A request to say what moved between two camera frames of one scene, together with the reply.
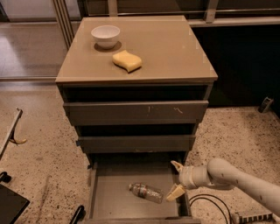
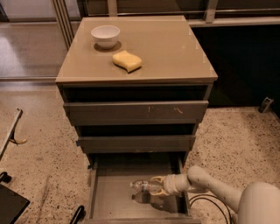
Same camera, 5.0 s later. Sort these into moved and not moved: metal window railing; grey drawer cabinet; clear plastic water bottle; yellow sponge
Moved: clear plastic water bottle
Not moved: grey drawer cabinet; metal window railing; yellow sponge
